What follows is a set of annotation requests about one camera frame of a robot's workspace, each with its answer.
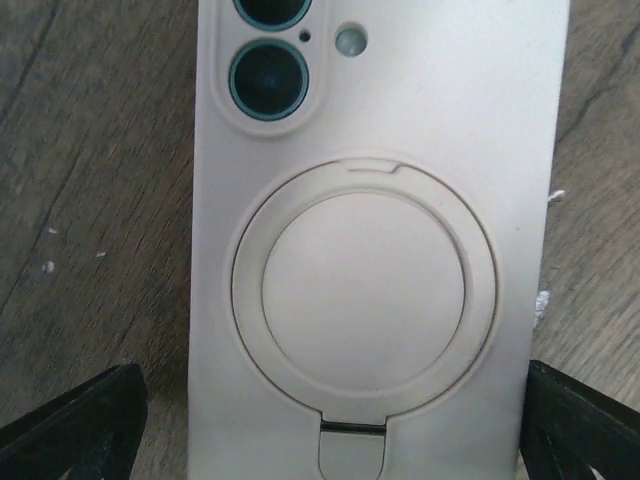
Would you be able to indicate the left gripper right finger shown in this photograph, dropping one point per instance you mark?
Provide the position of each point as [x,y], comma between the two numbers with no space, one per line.
[572,431]

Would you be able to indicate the beige phone case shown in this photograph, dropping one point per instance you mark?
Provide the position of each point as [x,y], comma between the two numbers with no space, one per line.
[370,193]

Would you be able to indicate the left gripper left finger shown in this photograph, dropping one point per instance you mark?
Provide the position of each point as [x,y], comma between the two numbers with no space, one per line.
[92,431]

